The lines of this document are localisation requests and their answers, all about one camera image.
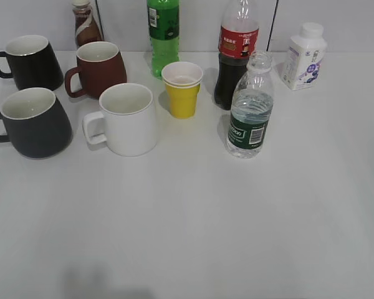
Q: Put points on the white milk carton bottle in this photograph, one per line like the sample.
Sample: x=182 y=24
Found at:
x=304 y=57

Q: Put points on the white ceramic mug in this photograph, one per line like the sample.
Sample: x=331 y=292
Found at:
x=126 y=121

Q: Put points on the dark grey ceramic mug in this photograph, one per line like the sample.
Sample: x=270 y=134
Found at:
x=36 y=123

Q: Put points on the yellow paper cup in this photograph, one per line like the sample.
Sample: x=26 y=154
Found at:
x=182 y=100

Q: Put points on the white inner paper cup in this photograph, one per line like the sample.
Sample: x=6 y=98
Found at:
x=182 y=74

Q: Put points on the cola bottle red label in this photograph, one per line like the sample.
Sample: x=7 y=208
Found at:
x=237 y=40

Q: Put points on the dark red ceramic mug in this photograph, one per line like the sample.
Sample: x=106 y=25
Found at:
x=99 y=66

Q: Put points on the green soda bottle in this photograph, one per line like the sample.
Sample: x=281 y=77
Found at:
x=164 y=32

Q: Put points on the black ceramic mug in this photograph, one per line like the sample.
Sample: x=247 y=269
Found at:
x=31 y=62

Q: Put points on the brown drink bottle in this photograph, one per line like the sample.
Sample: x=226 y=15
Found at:
x=86 y=28

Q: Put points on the clear water bottle green label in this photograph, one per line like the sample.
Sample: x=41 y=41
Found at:
x=251 y=107

